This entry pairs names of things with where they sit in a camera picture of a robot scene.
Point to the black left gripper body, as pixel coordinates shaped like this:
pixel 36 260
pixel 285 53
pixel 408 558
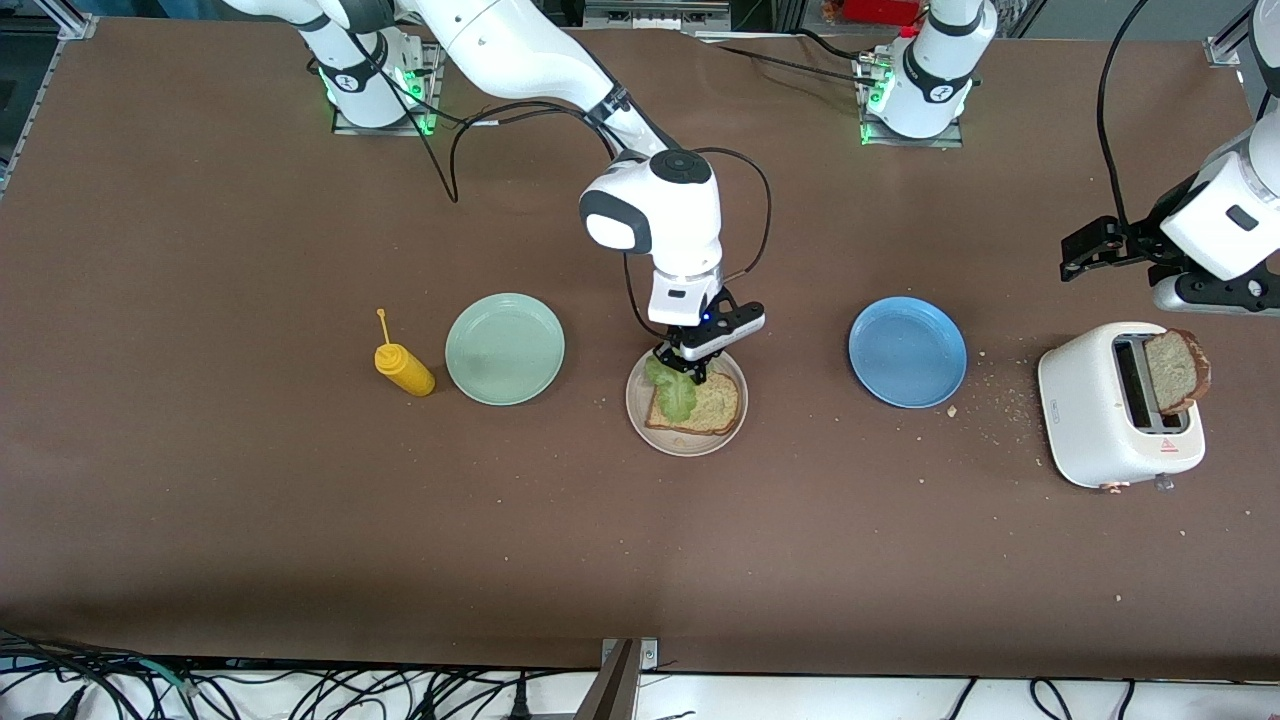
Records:
pixel 1137 241

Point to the green lettuce leaf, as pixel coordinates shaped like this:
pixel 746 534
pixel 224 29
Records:
pixel 678 400

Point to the brown bread slice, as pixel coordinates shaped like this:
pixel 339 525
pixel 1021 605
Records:
pixel 1175 370
pixel 715 405

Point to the beige plate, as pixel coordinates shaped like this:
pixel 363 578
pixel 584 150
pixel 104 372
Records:
pixel 690 445

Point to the yellow mustard squeeze bottle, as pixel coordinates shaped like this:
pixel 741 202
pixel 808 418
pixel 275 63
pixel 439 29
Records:
pixel 405 372

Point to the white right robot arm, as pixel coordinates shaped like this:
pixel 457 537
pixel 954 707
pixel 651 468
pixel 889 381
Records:
pixel 520 50

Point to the pale green plate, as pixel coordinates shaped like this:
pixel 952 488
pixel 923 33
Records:
pixel 505 350

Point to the blue plate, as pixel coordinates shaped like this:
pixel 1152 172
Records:
pixel 907 352

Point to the white toaster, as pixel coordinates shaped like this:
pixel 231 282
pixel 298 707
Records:
pixel 1075 400

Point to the red box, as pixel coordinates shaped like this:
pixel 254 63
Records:
pixel 880 10

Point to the grey metal beam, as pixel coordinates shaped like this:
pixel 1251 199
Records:
pixel 612 695

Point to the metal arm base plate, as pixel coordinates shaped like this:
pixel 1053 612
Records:
pixel 350 128
pixel 900 142

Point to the silver corner bracket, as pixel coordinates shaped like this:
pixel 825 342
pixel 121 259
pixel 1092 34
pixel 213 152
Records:
pixel 649 655

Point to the grey metal frame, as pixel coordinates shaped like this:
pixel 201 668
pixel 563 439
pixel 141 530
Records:
pixel 655 15

